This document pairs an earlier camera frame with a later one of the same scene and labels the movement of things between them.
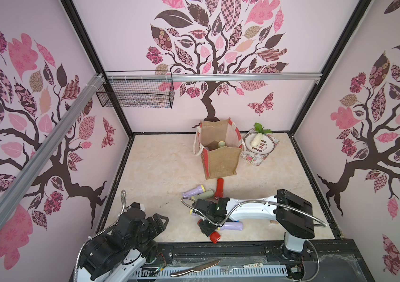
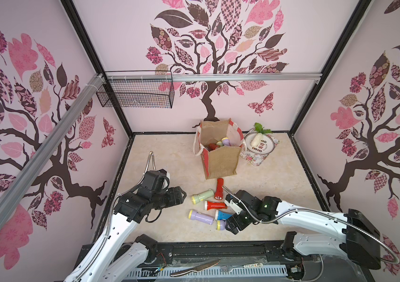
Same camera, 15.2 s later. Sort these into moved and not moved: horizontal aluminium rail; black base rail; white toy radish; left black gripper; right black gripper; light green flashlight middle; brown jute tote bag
Moved: left black gripper; right black gripper
Not moved: brown jute tote bag; light green flashlight middle; black base rail; horizontal aluminium rail; white toy radish
